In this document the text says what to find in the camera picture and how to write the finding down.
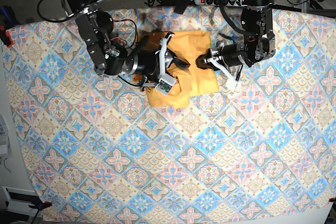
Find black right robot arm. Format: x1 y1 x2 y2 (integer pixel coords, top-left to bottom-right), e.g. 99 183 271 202
61 0 190 95

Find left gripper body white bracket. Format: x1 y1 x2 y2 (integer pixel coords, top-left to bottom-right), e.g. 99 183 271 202
209 42 243 90

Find red black clamp left top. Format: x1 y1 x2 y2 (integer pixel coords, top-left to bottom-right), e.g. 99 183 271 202
1 6 14 48

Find white box at left edge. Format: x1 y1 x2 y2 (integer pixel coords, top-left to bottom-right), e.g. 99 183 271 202
0 115 9 156

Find patterned blue tile tablecloth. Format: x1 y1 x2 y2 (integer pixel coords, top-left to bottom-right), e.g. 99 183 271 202
1 10 335 223

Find yellow orange T-shirt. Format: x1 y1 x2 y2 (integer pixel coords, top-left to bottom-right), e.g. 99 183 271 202
145 30 219 109

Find red black clamp bottom left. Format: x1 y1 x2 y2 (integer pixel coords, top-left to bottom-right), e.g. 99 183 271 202
28 201 52 211

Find red black clamp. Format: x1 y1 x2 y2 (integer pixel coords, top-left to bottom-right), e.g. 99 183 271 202
1 6 14 48
28 201 52 211

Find white power strip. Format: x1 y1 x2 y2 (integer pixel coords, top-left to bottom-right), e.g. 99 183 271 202
194 0 241 7

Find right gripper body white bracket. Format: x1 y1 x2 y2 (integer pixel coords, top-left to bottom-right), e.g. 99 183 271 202
131 32 176 95

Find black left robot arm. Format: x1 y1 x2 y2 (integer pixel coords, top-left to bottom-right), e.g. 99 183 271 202
196 0 276 88

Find white vent panel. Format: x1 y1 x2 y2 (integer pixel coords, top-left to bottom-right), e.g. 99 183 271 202
2 186 39 216

